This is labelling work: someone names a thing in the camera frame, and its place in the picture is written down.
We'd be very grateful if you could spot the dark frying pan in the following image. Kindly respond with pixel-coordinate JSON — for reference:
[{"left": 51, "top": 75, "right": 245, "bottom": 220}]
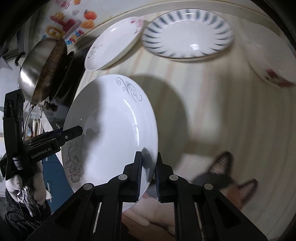
[{"left": 31, "top": 38, "right": 67, "bottom": 105}]

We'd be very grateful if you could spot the white bowl red pattern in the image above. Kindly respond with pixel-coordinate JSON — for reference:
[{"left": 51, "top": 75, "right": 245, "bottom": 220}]
[{"left": 244, "top": 24, "right": 295, "bottom": 88}]

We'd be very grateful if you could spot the stainless steel pot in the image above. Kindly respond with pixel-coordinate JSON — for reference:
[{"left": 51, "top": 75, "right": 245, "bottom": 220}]
[{"left": 14, "top": 37, "right": 61, "bottom": 100}]

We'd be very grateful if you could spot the white plate red flower print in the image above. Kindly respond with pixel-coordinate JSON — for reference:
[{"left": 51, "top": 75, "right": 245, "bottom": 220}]
[{"left": 84, "top": 16, "right": 144, "bottom": 71}]

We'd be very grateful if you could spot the cat print table mat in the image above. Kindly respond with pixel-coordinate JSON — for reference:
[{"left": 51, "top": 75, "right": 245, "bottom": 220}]
[{"left": 80, "top": 14, "right": 295, "bottom": 239}]

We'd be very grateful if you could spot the white plate grey floral pattern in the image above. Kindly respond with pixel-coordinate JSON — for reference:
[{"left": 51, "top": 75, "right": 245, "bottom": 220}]
[{"left": 61, "top": 74, "right": 159, "bottom": 212}]

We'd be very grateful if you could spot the colourful fruit wall poster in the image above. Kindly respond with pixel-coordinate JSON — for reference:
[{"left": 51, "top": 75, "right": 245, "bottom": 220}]
[{"left": 38, "top": 0, "right": 98, "bottom": 46}]

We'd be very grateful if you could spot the gloved left hand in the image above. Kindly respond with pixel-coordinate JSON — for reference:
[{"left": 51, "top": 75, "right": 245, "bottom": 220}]
[{"left": 5, "top": 161, "right": 46, "bottom": 205}]

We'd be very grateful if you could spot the black gas stove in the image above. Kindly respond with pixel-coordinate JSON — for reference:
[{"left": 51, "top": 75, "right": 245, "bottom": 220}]
[{"left": 41, "top": 47, "right": 90, "bottom": 132}]

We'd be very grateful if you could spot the white plate blue stripe rim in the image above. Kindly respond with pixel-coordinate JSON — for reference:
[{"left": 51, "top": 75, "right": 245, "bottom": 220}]
[{"left": 142, "top": 9, "right": 234, "bottom": 61}]

